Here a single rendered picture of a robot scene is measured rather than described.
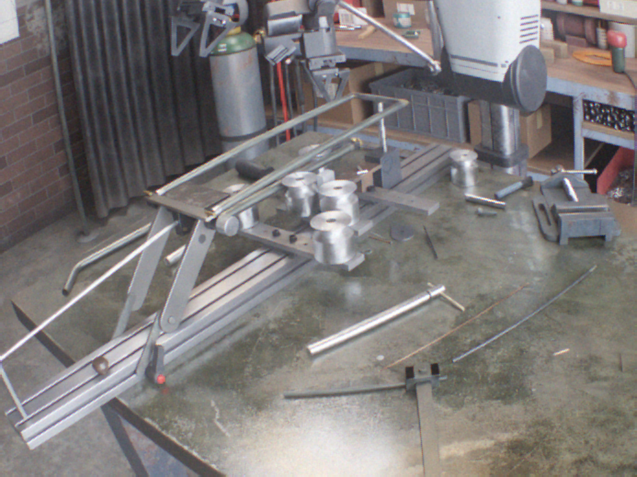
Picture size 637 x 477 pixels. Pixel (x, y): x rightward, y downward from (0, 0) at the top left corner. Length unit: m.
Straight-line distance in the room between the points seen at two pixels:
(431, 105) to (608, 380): 1.91
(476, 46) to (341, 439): 0.91
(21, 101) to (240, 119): 1.37
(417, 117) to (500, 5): 1.33
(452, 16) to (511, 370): 0.84
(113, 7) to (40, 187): 1.09
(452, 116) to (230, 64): 0.92
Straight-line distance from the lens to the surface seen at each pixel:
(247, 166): 1.23
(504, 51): 1.32
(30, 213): 3.66
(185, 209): 0.77
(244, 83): 2.78
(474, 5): 1.33
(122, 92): 3.38
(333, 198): 0.93
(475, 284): 0.87
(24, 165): 3.59
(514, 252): 0.94
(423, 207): 0.97
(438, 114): 2.49
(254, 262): 0.91
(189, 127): 3.71
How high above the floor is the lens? 1.35
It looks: 27 degrees down
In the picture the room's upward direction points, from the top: 7 degrees counter-clockwise
